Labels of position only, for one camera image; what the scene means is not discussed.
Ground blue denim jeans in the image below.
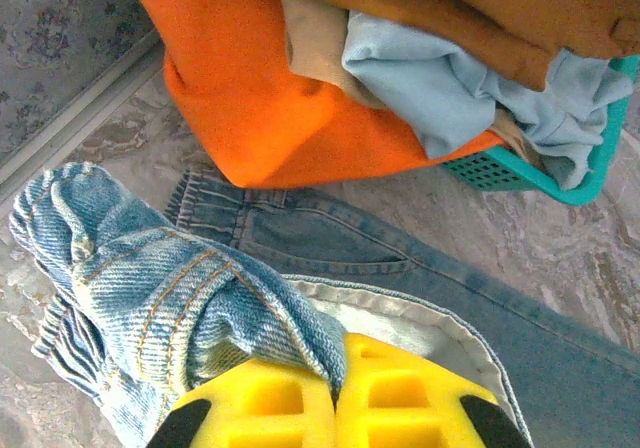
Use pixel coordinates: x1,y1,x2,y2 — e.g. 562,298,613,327
8,161,640,448

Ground pile of orange clothes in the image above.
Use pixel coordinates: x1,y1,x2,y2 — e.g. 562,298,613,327
159,0,640,92

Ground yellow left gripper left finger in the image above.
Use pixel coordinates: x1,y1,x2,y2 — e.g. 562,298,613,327
147,357,339,448

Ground light blue garment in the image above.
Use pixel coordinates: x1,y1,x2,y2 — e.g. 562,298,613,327
341,10,636,192

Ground teal plastic basket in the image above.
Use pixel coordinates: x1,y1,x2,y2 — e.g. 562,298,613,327
442,53,640,207

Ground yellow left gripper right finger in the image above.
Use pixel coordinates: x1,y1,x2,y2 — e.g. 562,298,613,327
334,332,531,448

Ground beige garment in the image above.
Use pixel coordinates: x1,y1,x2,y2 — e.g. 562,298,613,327
264,0,549,174

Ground orange garment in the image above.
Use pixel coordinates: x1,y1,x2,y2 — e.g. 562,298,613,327
134,0,506,189

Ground aluminium table edge rail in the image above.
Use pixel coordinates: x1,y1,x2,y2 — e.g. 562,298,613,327
0,30,169,189

